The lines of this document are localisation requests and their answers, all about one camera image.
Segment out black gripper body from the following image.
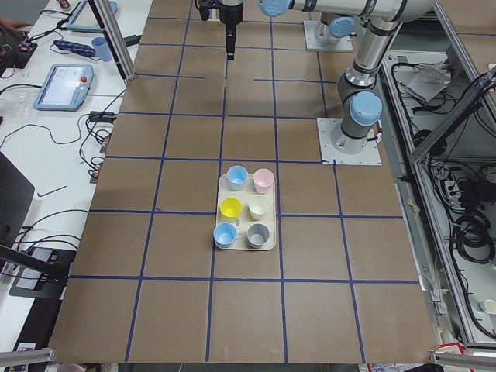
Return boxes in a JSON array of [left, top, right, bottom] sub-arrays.
[[218, 0, 243, 26]]

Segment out light blue plastic cup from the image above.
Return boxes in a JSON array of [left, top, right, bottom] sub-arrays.
[[213, 222, 237, 249]]

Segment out blue cup on desk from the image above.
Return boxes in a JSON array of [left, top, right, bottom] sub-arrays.
[[91, 36, 112, 62]]

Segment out blue cup top of tray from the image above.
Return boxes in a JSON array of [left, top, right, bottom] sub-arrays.
[[226, 165, 248, 191]]

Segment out pink plastic cup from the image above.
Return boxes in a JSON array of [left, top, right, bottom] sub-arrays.
[[253, 168, 274, 194]]

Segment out cream white plastic cup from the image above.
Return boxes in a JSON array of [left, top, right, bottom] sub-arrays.
[[248, 195, 270, 220]]

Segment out yellow plastic cup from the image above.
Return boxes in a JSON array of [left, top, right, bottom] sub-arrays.
[[219, 197, 243, 222]]

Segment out grey plastic cup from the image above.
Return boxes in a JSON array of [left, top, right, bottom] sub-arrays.
[[247, 223, 270, 249]]

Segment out person hand on desk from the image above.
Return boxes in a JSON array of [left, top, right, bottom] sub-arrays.
[[0, 17, 33, 31]]

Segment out black power adapter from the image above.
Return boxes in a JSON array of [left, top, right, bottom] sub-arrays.
[[124, 35, 142, 47]]

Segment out far teach pendant tablet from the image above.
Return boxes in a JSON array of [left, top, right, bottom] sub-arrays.
[[67, 1, 102, 33]]

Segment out teach pendant tablet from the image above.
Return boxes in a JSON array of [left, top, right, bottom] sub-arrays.
[[33, 64, 95, 112], [67, 1, 102, 33]]

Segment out blue plaid folded umbrella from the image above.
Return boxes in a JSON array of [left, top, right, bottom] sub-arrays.
[[53, 40, 96, 57]]

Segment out near teach pendant tablet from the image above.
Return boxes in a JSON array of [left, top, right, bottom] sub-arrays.
[[33, 64, 95, 112]]

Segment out beige plastic tray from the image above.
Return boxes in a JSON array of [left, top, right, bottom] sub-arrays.
[[215, 174, 277, 251]]

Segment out black monitor stand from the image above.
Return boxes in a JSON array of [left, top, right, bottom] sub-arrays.
[[1, 154, 75, 299]]

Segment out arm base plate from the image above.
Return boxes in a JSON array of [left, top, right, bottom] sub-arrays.
[[317, 118, 382, 166], [303, 21, 353, 53]]

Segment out aluminium frame post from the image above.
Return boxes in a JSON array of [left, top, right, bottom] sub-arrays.
[[88, 0, 136, 81]]

